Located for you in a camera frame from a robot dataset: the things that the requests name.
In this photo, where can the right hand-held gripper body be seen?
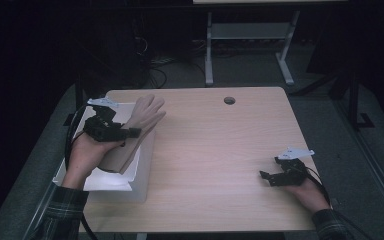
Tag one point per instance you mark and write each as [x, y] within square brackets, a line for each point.
[295, 175]

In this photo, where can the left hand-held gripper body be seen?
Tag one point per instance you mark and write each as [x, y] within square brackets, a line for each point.
[105, 130]

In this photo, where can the beige knit glove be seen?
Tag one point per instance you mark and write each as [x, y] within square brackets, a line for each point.
[148, 108]
[129, 159]

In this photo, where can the white storage box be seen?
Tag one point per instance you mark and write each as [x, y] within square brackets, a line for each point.
[144, 173]

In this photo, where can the person's right hand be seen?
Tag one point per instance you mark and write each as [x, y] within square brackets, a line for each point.
[311, 196]

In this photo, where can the person's left hand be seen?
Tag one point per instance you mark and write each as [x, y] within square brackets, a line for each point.
[83, 160]

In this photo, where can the black metal stand leg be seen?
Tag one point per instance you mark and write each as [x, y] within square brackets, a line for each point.
[355, 103]
[79, 93]

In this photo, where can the aluminium floor rail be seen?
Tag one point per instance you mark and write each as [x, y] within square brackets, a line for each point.
[373, 160]
[38, 213]

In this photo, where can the grey metal table frame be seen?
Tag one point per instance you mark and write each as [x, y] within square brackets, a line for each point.
[250, 30]

